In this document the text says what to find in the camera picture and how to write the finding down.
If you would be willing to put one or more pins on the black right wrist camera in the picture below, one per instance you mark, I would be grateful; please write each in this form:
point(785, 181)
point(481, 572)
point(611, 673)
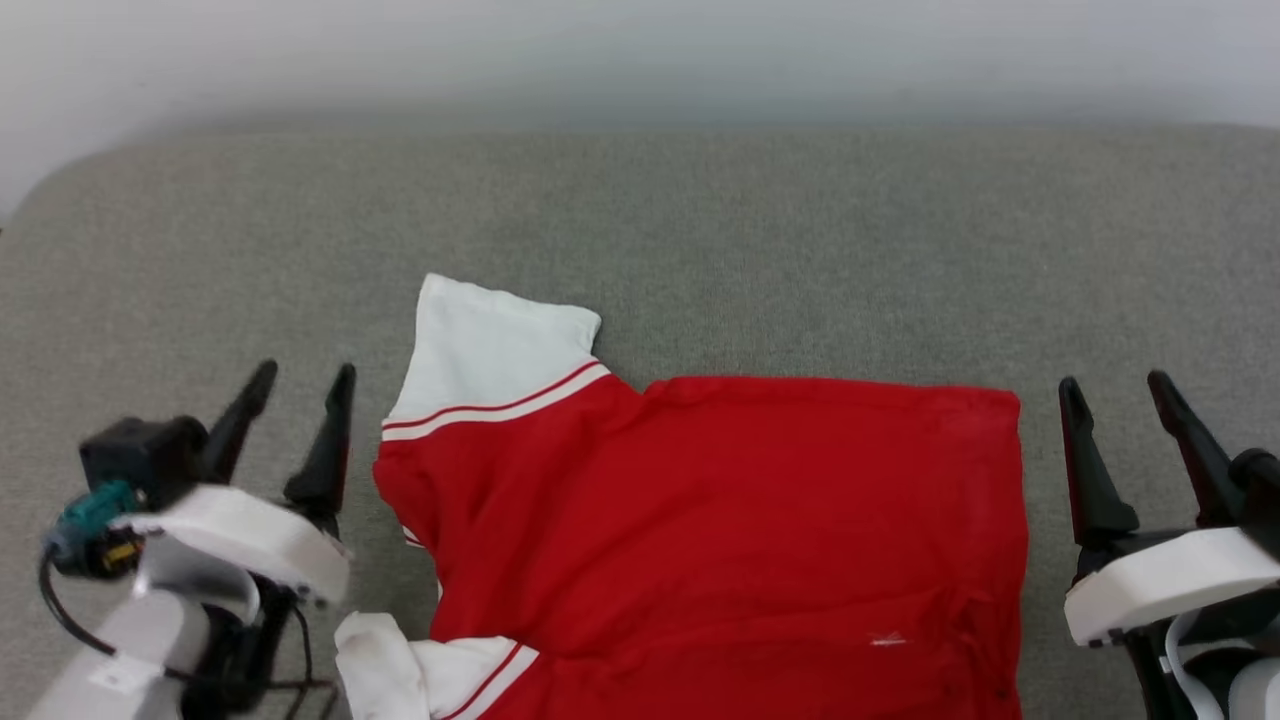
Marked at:
point(1262, 500)

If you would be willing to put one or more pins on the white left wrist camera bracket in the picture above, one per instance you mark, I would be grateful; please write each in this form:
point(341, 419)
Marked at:
point(240, 535)

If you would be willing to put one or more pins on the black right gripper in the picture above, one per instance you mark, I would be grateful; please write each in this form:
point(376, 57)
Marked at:
point(1160, 675)

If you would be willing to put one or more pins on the red shirt with white sleeves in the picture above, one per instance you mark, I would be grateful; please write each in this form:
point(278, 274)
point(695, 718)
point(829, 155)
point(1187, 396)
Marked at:
point(720, 530)

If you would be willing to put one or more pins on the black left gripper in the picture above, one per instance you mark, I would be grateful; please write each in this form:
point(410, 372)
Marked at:
point(245, 645)

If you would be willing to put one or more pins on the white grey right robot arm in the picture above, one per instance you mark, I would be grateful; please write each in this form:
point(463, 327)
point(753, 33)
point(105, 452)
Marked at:
point(1245, 680)

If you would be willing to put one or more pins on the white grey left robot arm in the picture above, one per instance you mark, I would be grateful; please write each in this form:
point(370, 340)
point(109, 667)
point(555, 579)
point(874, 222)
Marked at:
point(130, 650)

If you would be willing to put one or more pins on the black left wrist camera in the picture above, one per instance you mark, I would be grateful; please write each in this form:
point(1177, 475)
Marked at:
point(140, 455)

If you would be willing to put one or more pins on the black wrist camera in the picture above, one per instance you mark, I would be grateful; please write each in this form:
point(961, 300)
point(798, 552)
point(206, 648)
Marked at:
point(140, 455)
point(1262, 500)

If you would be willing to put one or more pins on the teal left camera connector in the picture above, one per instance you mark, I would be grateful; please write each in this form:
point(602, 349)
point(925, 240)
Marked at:
point(90, 520)

